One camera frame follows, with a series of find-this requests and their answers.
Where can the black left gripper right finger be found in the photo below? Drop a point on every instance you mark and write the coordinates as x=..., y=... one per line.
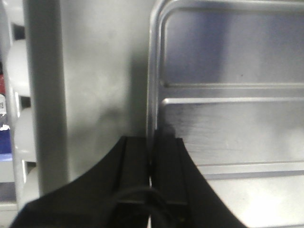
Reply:
x=187, y=194

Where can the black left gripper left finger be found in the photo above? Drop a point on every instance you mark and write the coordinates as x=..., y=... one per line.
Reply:
x=106, y=196

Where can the silver metal tray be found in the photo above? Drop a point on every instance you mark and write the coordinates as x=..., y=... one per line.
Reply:
x=225, y=76

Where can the left white roller track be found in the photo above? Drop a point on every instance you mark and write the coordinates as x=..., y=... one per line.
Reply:
x=13, y=49

